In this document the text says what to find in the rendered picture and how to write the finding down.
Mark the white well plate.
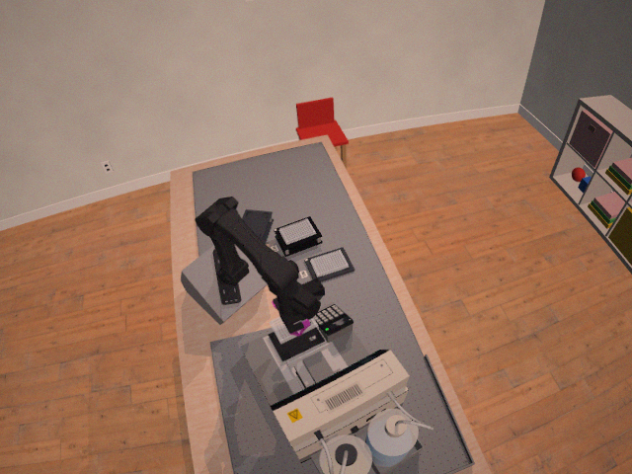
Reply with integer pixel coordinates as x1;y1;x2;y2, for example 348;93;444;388
310;250;349;277
269;316;318;344
279;218;316;245

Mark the grey flexible hose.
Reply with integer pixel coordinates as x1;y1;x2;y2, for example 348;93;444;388
392;398;434;431
320;438;349;474

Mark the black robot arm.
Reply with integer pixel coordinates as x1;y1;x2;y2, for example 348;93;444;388
195;197;325;320

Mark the white plastic bottle with tube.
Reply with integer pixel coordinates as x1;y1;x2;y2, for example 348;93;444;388
365;409;419;467

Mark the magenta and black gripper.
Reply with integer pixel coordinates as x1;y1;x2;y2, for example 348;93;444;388
272;298;311;337

